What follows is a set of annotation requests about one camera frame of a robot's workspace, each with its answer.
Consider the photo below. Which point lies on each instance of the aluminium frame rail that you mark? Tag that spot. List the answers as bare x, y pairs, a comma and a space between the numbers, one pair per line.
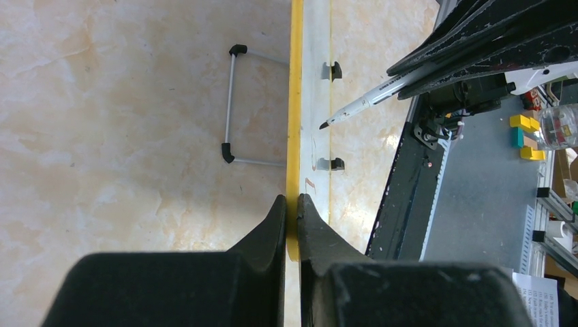
548, 207

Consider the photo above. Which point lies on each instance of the clear plastic bottle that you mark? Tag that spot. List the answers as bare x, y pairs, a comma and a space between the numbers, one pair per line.
558, 127

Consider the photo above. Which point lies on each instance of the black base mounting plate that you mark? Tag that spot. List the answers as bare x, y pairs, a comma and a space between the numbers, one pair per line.
403, 221

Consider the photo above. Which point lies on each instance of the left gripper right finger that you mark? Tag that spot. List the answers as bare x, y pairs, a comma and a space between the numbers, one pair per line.
342, 287

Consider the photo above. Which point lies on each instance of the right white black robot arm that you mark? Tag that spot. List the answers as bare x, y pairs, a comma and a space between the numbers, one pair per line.
447, 105

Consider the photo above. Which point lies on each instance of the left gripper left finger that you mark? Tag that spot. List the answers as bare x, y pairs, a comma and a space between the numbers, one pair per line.
242, 286

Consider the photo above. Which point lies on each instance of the printed paper sheet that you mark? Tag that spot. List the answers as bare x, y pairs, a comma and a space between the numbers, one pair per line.
540, 297

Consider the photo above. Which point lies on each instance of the yellow toy block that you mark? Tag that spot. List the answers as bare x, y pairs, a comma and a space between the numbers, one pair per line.
524, 137

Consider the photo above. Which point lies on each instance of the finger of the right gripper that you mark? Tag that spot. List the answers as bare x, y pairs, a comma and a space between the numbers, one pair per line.
504, 49
479, 17

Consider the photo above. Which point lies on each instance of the red-capped whiteboard marker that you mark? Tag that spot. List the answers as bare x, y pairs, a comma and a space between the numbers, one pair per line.
379, 94

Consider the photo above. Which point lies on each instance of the yellow-framed whiteboard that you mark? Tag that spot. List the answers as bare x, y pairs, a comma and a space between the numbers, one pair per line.
311, 72

